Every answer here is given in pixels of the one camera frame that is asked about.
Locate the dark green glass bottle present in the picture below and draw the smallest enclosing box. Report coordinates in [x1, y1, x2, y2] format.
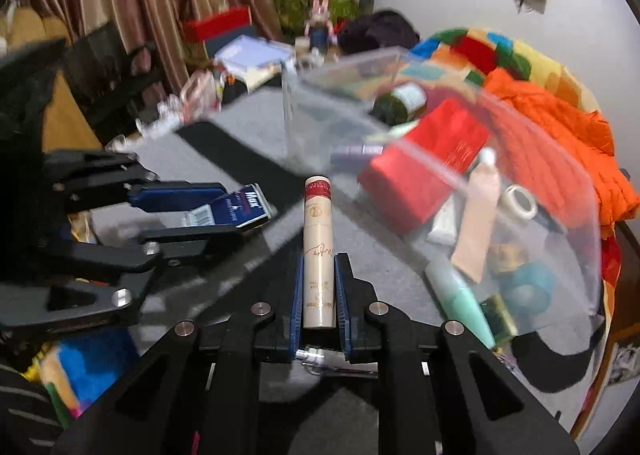
[370, 82, 429, 126]

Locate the green fabric storage box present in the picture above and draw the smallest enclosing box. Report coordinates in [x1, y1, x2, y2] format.
[272, 0, 361, 37]

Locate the clear pink plastic bag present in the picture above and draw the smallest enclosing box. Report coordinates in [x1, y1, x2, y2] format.
[177, 70, 226, 113]

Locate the person's left forearm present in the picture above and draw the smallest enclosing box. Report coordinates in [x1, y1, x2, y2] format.
[0, 365, 68, 455]

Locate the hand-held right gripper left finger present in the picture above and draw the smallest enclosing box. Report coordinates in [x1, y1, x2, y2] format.
[55, 252, 307, 455]

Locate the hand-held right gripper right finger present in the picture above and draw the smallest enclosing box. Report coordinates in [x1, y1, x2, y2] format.
[334, 252, 581, 455]

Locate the tan eraser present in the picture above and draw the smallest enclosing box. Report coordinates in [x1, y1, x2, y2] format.
[490, 242, 526, 273]

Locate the black chair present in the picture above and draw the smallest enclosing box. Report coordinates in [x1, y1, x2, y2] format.
[60, 28, 166, 136]

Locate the colourful patchwork blanket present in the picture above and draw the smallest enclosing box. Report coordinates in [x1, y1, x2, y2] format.
[30, 28, 623, 428]

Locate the white notebook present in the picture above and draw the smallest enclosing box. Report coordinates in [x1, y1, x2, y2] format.
[212, 35, 296, 82]

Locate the red gift box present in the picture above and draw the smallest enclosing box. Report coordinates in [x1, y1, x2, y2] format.
[357, 98, 491, 236]

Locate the pink bunny toy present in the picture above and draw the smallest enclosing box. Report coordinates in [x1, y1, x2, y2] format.
[305, 0, 336, 51]

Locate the beige bottle with red band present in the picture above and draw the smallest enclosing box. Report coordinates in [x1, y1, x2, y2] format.
[302, 175, 337, 331]

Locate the beige tube with white cap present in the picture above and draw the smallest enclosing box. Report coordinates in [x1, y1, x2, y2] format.
[450, 148, 502, 286]

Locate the dark clothing pile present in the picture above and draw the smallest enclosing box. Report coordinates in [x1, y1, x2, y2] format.
[337, 10, 421, 56]

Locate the orange down jacket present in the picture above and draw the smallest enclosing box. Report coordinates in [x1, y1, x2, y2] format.
[482, 68, 640, 236]

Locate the small blue and white box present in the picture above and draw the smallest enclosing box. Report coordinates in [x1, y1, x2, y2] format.
[185, 184, 273, 230]

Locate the mint green tube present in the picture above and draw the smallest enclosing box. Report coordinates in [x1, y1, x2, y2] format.
[425, 260, 498, 351]

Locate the red rectangular box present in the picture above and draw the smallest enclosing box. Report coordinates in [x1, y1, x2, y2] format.
[182, 6, 253, 42]

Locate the white bandage roll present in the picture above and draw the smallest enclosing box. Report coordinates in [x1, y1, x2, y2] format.
[500, 184, 540, 221]

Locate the teal tape roll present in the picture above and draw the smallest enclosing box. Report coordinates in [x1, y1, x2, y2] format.
[502, 262, 557, 313]

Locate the dark blue box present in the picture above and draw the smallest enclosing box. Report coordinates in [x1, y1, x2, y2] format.
[205, 25, 258, 58]

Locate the clear plastic storage box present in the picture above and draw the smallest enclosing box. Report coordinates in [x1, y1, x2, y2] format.
[281, 46, 603, 337]

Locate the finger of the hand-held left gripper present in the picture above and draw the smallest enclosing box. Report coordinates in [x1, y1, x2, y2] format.
[0, 222, 251, 332]
[42, 150, 231, 216]

